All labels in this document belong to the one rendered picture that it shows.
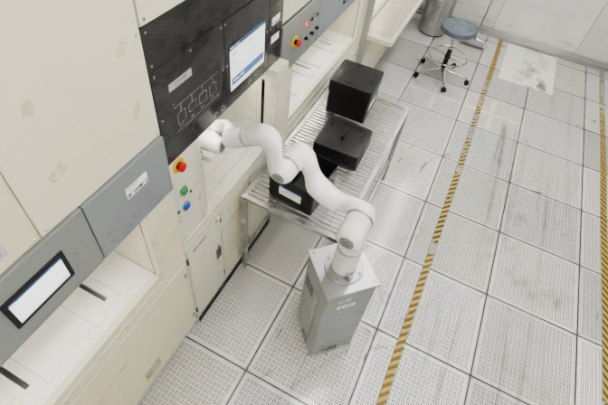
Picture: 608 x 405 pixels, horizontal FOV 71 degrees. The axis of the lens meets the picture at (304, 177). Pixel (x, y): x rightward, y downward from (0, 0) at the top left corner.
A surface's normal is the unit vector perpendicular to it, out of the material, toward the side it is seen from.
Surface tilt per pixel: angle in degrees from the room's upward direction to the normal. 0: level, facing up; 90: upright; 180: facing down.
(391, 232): 0
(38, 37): 90
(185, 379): 0
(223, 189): 0
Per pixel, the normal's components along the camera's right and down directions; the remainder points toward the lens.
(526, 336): 0.10, -0.67
